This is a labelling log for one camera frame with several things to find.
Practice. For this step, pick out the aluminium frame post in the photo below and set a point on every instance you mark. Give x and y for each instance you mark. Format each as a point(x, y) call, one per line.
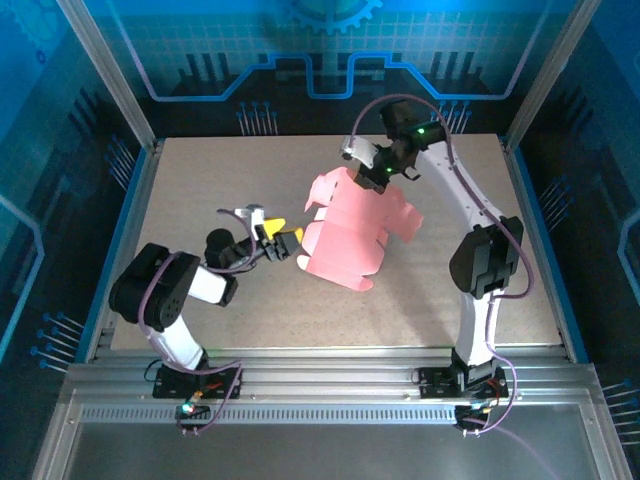
point(550, 75)
point(111, 75)

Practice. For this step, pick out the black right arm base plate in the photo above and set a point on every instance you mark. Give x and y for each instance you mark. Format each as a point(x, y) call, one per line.
point(432, 385)

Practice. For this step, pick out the grey metal base plate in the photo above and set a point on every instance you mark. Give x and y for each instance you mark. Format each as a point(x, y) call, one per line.
point(325, 450)

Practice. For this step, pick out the pink paper box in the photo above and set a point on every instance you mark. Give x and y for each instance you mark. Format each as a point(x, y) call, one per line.
point(345, 240)

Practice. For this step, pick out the aluminium frame side rail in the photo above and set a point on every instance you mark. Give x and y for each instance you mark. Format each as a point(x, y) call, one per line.
point(127, 250)
point(524, 200)

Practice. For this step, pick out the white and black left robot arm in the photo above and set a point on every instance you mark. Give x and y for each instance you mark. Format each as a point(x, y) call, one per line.
point(180, 340)

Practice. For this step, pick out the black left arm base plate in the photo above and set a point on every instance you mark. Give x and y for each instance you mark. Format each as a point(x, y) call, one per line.
point(167, 385)

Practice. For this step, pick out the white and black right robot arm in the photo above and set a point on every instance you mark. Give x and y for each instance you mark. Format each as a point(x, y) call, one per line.
point(475, 325)

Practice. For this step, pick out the aluminium frame cross rail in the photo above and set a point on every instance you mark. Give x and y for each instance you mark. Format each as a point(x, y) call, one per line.
point(325, 375)

